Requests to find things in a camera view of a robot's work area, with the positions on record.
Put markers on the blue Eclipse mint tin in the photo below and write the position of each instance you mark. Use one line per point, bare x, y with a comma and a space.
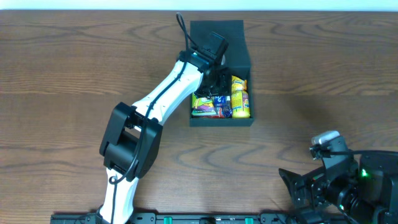
222, 101

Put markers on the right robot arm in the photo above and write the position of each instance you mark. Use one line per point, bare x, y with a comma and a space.
362, 185

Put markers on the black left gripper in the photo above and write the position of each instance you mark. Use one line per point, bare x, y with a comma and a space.
216, 84

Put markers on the yellow Mentos bottle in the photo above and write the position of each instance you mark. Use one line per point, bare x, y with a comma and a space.
240, 104

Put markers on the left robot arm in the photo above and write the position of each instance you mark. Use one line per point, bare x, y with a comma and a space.
132, 137

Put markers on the green Pretz snack box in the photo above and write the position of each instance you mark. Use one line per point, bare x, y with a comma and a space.
202, 106

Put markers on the green Haribo gummy bag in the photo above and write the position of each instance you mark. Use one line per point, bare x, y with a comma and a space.
204, 112

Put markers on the small orange candy packet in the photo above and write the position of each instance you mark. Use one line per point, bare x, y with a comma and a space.
238, 84

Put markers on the dark blue chocolate bar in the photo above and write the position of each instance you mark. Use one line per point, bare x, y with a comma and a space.
223, 112

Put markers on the black gift box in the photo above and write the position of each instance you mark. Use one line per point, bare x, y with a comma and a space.
237, 60

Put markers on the black mounting rail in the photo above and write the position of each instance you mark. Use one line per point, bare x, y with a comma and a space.
270, 217

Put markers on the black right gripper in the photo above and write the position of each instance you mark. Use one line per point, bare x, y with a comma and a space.
300, 189

